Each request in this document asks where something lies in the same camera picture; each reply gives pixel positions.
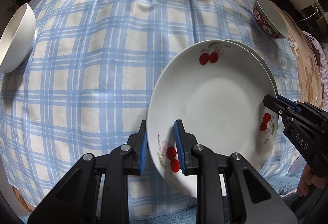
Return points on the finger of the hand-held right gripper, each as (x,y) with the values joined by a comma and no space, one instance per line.
(274,105)
(292,106)

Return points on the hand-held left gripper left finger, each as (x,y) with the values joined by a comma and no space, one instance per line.
(143,152)

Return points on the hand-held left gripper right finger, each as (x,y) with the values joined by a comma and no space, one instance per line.
(179,147)

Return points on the large white cherry plate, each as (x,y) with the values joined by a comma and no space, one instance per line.
(262,60)

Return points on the shallow white cherry plate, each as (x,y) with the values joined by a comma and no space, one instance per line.
(217,101)

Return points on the small red patterned bowl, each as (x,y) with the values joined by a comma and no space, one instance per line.
(264,21)

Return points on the plain white bowl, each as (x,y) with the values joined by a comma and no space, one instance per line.
(18,39)

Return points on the person's right hand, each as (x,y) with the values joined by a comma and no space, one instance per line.
(306,180)

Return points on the brown flower blanket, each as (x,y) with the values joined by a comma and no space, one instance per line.
(307,65)

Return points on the blue plaid tablecloth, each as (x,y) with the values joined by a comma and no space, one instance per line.
(89,73)

